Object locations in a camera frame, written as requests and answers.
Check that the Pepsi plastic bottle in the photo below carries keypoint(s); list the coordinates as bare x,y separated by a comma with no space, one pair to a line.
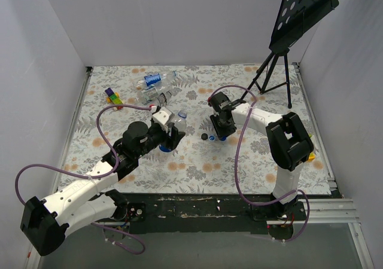
179,121

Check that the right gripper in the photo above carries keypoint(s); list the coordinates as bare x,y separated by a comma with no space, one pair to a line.
223,127

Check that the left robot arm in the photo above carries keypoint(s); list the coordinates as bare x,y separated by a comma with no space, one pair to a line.
49,221

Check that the black base beam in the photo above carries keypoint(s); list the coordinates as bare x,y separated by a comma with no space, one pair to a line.
204,213

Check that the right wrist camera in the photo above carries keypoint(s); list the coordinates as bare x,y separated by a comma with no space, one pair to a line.
219,101

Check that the clear lying bottle silver label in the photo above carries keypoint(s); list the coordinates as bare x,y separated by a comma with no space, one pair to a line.
147,95

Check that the blue label lying bottle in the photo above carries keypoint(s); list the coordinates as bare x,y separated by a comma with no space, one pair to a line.
158,78

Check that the clear lying bottle black label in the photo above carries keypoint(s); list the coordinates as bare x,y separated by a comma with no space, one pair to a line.
162,99

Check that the floral table cloth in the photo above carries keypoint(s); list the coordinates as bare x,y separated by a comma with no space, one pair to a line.
196,166

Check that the multicolour toy brick stack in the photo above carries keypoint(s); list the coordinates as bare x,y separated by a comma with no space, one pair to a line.
114,98

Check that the yellow green toy brick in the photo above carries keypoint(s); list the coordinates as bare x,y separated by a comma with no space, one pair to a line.
312,155

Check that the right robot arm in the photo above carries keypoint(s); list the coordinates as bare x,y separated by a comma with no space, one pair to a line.
289,144

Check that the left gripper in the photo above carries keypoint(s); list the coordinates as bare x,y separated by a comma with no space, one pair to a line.
171,138

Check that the black music stand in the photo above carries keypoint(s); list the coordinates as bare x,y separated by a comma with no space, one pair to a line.
294,19

